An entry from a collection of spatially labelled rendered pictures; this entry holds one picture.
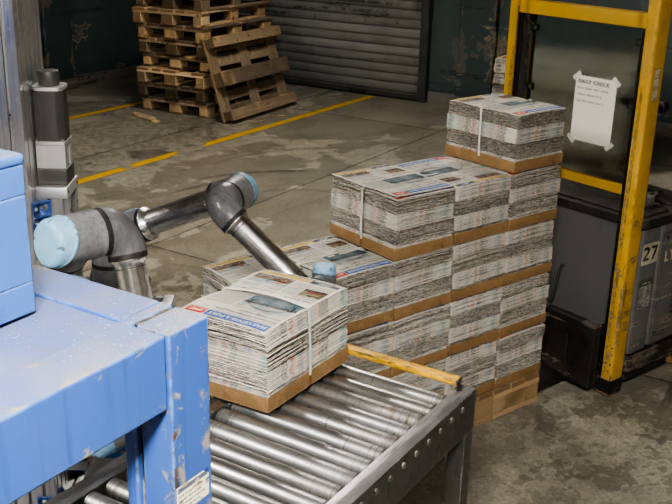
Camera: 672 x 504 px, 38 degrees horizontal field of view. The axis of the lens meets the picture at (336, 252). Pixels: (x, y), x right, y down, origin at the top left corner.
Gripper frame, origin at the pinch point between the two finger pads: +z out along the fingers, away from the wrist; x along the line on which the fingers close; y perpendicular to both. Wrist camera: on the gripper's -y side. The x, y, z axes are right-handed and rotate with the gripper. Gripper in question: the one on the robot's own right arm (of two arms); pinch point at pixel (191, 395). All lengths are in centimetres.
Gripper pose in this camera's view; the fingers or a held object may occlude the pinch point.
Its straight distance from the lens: 264.6
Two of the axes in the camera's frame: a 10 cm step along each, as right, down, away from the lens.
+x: -8.4, -2.0, 5.0
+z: 5.4, -2.8, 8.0
